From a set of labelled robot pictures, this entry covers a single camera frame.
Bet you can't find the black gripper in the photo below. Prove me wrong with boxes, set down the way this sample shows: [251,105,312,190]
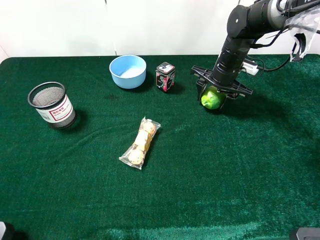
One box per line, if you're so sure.
[190,65,253,110]

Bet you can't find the green lime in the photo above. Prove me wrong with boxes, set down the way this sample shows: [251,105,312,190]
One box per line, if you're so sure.
[201,86,225,110]

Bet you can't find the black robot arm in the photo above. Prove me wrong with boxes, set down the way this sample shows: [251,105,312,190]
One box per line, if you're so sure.
[191,0,320,110]

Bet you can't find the black red gum tin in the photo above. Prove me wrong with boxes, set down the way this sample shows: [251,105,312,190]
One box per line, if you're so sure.
[155,61,176,93]

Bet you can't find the blue plastic bowl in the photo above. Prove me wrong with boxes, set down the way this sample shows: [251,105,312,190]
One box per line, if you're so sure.
[109,55,147,90]

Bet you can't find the clear packaged cookies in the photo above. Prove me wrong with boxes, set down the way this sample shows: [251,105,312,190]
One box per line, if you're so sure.
[118,117,161,170]

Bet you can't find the clear plastic wrap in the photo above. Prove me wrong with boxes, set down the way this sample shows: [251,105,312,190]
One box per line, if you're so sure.
[285,5,320,62]

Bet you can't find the green velvet table cloth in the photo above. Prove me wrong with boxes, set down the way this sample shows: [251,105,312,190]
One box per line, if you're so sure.
[0,55,320,240]

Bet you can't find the black mesh pen cup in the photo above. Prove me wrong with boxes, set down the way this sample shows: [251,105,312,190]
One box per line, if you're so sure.
[27,81,77,130]

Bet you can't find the white camera box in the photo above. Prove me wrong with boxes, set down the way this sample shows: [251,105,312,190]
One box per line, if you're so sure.
[241,58,259,76]

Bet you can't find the black cable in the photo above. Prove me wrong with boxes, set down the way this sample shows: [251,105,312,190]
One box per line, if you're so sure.
[246,24,297,73]

